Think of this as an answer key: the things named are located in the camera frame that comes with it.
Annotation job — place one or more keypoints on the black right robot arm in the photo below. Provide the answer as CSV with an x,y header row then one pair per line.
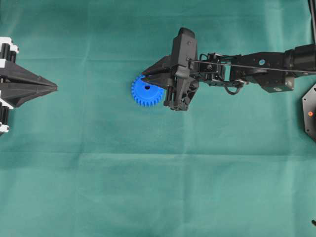
x,y
272,71

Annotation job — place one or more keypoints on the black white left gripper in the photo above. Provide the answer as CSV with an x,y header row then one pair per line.
x,y
29,85

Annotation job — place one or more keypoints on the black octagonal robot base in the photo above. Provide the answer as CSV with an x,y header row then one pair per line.
x,y
309,112

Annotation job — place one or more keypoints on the green table cloth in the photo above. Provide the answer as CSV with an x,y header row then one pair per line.
x,y
88,161

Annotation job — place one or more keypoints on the blue plastic gear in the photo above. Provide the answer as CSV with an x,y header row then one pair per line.
x,y
145,94

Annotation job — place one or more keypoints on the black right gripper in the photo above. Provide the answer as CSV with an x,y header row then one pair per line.
x,y
179,84

